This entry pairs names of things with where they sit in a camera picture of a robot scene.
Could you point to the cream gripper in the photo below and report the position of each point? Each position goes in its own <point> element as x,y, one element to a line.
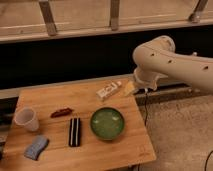
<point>130,88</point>

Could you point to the green ceramic bowl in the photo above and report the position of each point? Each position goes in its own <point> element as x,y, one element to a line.
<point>107,123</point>

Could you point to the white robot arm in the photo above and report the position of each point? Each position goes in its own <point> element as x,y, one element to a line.
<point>157,57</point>

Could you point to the white tube box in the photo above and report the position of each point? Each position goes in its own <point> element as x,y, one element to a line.
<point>109,90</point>

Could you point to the wooden table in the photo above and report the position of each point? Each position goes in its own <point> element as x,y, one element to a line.
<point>132,147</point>

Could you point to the black striped case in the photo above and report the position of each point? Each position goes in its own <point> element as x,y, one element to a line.
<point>74,132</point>

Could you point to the red chili pepper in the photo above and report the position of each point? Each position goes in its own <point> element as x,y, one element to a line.
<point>61,112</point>

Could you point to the blue sponge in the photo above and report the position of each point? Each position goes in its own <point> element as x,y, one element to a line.
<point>36,147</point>

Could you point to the white plastic cup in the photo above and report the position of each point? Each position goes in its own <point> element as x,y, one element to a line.
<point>27,118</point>

